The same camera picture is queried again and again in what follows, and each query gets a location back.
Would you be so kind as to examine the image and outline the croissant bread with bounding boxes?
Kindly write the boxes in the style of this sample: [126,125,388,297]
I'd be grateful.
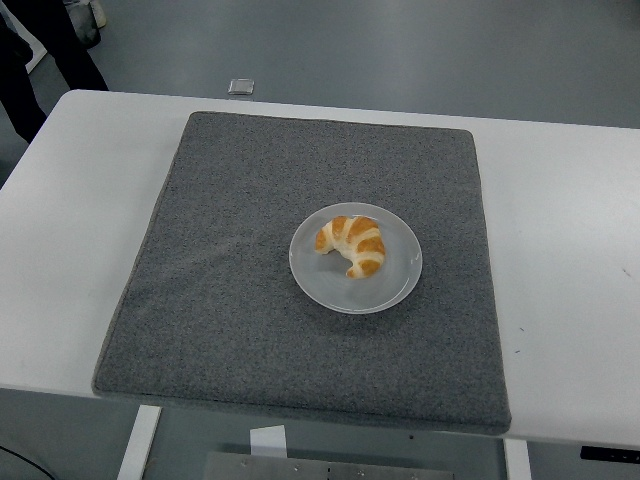
[314,215,387,280]

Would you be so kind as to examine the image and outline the round grey plate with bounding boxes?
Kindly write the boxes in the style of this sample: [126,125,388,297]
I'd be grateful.
[289,201,425,316]

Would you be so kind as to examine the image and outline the grey felt mat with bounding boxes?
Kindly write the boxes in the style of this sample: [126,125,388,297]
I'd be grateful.
[90,110,514,436]

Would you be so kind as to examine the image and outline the white table leg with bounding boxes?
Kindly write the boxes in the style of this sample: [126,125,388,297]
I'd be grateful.
[116,405,163,480]
[503,438,533,480]

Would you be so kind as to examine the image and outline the black control box under table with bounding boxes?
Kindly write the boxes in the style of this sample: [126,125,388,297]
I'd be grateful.
[579,444,640,462]

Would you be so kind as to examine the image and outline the black floor cable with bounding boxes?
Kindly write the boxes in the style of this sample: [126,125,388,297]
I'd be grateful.
[0,443,54,480]

